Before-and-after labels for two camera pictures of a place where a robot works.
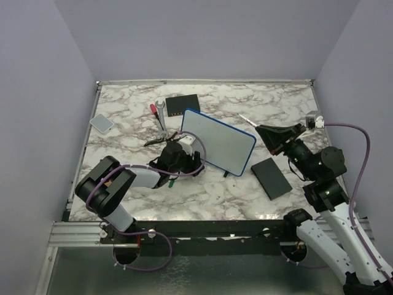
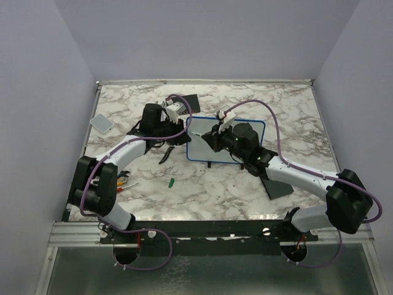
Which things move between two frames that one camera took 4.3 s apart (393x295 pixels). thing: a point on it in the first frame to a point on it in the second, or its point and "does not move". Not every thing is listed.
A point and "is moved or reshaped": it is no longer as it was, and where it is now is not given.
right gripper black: (275, 137) to (214, 137)
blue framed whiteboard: (220, 145) is moved or reshaped
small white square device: (102, 123) does not move
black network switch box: (176, 106) does not move
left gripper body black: (185, 164) to (171, 128)
